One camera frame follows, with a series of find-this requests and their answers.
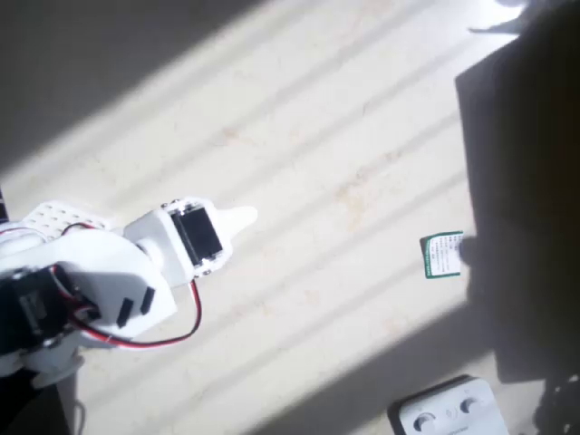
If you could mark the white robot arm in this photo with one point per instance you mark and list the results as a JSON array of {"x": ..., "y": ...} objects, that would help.
[{"x": 113, "y": 272}]

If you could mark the black speckled object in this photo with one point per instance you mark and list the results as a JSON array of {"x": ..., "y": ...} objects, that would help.
[{"x": 562, "y": 408}]

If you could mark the green white label card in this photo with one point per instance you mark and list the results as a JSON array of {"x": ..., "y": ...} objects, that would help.
[{"x": 441, "y": 256}]

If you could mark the white device with two knobs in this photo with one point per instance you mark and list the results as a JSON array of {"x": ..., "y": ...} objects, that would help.
[{"x": 441, "y": 399}]

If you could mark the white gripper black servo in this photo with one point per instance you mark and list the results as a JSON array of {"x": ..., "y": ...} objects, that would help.
[{"x": 199, "y": 237}]

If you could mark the white perforated base plate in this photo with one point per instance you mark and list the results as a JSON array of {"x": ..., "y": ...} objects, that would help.
[{"x": 50, "y": 217}]

